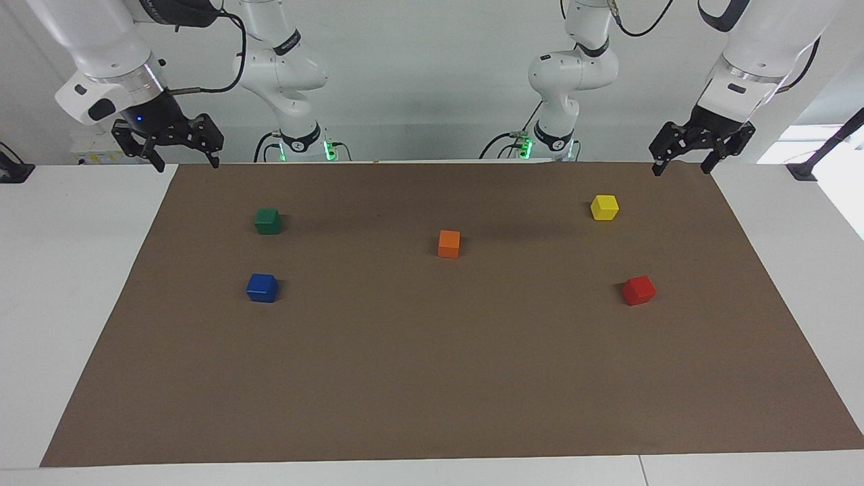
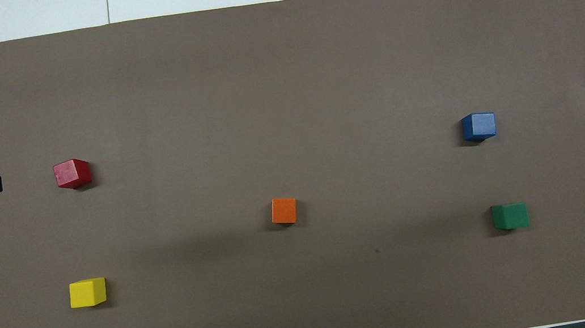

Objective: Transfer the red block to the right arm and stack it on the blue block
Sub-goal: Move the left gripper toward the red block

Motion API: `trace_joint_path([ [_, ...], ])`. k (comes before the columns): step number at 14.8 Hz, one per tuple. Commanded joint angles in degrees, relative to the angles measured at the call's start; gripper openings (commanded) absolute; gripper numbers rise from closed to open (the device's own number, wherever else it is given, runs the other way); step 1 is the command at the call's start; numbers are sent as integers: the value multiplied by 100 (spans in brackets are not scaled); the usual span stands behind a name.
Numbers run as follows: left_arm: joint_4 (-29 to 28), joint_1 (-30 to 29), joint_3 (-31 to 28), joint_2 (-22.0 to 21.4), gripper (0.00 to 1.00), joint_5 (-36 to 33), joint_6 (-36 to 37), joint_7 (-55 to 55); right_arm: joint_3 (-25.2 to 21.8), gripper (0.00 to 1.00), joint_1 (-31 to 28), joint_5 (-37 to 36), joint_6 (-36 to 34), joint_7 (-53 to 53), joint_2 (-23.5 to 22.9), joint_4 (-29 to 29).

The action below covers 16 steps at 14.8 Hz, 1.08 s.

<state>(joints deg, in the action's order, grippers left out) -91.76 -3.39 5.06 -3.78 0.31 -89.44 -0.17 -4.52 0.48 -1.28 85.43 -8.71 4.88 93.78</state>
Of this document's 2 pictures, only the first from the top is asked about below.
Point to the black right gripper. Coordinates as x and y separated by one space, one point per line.
158 118

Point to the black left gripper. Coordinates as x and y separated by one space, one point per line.
709 131

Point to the red wooden block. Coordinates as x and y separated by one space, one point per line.
638 291

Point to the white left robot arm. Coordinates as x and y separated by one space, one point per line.
574 74

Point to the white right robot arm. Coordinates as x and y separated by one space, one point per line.
283 67

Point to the yellow wooden block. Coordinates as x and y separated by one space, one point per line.
605 208

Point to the green wooden block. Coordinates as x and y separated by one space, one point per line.
268 222

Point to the blue wooden block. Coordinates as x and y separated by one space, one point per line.
262 289

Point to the orange wooden block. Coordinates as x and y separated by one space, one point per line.
449 244

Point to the white box yellow labels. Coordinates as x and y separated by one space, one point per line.
91 156

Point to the black angled stand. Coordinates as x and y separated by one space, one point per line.
803 170

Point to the black table clamp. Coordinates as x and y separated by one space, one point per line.
15 172

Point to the brown paper mat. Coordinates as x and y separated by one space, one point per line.
432 364

